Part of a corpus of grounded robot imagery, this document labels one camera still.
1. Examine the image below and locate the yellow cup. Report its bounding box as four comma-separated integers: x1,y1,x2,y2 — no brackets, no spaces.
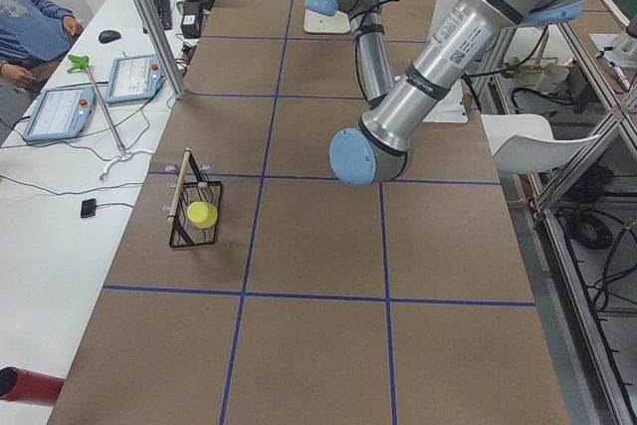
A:
186,201,218,229

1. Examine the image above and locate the white chair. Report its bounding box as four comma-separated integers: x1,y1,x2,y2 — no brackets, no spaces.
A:
481,113,600,174

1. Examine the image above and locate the black box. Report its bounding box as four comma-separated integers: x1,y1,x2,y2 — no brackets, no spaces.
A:
180,1,203,39

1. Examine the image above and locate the far teach pendant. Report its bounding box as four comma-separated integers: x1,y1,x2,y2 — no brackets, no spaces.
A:
106,55,165,105

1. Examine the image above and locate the teach pendant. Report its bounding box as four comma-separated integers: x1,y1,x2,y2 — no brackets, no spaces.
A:
23,87,95,142
106,55,165,105

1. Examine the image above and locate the small black device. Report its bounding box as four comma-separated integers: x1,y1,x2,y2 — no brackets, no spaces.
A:
80,198,98,219

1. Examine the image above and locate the black computer mouse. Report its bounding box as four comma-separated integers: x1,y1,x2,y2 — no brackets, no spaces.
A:
98,29,121,44

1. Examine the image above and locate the near teach pendant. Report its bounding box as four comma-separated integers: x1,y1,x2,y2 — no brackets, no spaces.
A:
23,87,95,142

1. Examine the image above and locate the metal reacher stick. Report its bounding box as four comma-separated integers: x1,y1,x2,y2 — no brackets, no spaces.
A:
68,54,154,181

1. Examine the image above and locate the person in blue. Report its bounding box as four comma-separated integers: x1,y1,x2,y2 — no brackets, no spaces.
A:
1,0,84,95

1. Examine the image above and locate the red cylinder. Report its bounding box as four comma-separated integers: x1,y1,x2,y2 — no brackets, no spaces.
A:
1,366,65,406

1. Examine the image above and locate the black wire cup rack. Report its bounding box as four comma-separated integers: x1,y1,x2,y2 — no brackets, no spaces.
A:
166,147,224,250

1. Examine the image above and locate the wooden rack handle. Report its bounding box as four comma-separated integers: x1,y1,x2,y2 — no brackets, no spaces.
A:
167,147,192,225

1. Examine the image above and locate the aluminium frame post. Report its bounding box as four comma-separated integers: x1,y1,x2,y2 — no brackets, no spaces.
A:
133,0,186,100

